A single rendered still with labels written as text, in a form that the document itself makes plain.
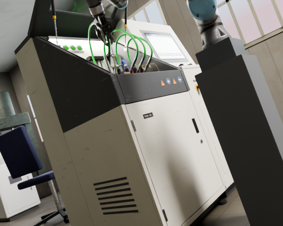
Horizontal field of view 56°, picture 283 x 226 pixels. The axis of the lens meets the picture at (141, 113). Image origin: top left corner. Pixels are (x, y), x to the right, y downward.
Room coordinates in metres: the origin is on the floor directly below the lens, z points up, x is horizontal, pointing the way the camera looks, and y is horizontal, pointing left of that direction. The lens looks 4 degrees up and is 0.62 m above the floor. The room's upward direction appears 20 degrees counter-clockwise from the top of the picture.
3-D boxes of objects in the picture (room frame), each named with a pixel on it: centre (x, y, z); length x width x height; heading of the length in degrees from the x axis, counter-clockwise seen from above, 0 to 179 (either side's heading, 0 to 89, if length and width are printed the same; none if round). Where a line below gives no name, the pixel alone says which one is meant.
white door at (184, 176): (1.58, -0.14, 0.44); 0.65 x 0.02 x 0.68; 139
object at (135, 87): (1.59, -0.13, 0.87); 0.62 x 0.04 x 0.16; 139
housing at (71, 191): (2.32, 0.17, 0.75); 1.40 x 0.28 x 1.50; 139
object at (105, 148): (1.77, 0.07, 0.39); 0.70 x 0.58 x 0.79; 139
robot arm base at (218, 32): (1.30, -0.47, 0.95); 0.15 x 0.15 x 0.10
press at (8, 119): (5.95, 2.89, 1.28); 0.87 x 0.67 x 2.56; 142
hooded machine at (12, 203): (4.62, 2.58, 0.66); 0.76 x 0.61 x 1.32; 51
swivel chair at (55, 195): (3.04, 1.26, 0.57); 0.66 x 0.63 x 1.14; 137
